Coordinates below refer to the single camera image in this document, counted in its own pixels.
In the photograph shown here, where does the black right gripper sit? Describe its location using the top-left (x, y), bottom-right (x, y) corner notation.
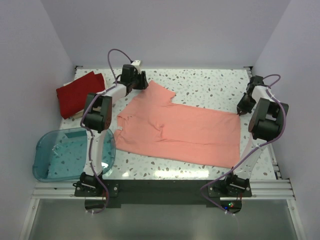
top-left (236, 94), bottom-right (257, 116)

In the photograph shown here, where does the salmon pink t-shirt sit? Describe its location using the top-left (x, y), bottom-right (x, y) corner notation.
top-left (114, 81), bottom-right (241, 168)

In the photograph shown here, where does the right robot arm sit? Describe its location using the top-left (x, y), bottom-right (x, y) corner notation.
top-left (219, 75), bottom-right (289, 197)

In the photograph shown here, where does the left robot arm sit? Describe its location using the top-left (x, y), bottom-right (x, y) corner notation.
top-left (76, 60), bottom-right (148, 196)

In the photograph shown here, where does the folded red t-shirt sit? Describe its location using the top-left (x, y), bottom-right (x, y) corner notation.
top-left (55, 71), bottom-right (109, 118)

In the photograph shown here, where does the folded cream t-shirt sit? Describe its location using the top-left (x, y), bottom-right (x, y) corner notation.
top-left (62, 72), bottom-right (109, 120)

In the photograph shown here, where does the blue transparent plastic bin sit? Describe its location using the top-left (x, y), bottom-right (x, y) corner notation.
top-left (32, 127), bottom-right (118, 183)

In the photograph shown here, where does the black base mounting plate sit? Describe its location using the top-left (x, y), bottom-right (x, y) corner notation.
top-left (73, 179), bottom-right (252, 211)

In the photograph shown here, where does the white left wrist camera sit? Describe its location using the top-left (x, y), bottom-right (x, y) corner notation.
top-left (131, 60), bottom-right (142, 71)

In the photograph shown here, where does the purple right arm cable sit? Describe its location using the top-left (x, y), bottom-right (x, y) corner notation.
top-left (199, 73), bottom-right (289, 209)

